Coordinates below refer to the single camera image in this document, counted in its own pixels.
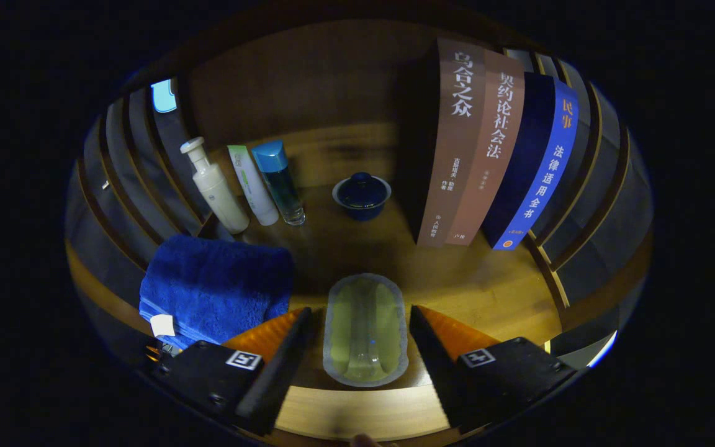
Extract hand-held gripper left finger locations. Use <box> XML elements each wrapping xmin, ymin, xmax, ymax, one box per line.
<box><xmin>150</xmin><ymin>306</ymin><xmax>313</xmax><ymax>435</ymax></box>

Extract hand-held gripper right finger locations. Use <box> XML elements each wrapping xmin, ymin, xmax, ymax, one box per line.
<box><xmin>408</xmin><ymin>304</ymin><xmax>578</xmax><ymax>435</ymax></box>

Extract wooden countertop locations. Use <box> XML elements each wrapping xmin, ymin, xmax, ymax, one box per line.
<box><xmin>66</xmin><ymin>121</ymin><xmax>653</xmax><ymax>443</ymax></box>

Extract wooden cabinet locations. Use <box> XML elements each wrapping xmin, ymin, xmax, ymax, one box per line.
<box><xmin>65</xmin><ymin>19</ymin><xmax>653</xmax><ymax>445</ymax></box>

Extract blue folded towel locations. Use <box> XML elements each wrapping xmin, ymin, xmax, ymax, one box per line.
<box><xmin>139</xmin><ymin>234</ymin><xmax>295</xmax><ymax>351</ymax></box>

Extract white pump bottle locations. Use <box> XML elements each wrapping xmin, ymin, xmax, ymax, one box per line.
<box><xmin>179</xmin><ymin>137</ymin><xmax>251</xmax><ymax>235</ymax></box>

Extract white and green tube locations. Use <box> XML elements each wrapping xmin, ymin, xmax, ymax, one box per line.
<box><xmin>227</xmin><ymin>145</ymin><xmax>279</xmax><ymax>226</ymax></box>

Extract blue capped bottle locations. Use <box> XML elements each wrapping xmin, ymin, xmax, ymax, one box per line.
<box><xmin>251</xmin><ymin>140</ymin><xmax>306</xmax><ymax>226</ymax></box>

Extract blue lidded teacup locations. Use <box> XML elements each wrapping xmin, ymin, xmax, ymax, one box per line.
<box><xmin>332</xmin><ymin>172</ymin><xmax>392</xmax><ymax>222</ymax></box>

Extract dark brown book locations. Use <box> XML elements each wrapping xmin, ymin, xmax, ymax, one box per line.
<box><xmin>415</xmin><ymin>37</ymin><xmax>487</xmax><ymax>248</ymax></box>

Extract reddish brown book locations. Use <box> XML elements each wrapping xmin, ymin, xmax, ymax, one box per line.
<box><xmin>444</xmin><ymin>50</ymin><xmax>526</xmax><ymax>246</ymax></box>

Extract blue book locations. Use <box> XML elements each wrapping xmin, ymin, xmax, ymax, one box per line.
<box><xmin>482</xmin><ymin>71</ymin><xmax>580</xmax><ymax>251</ymax></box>

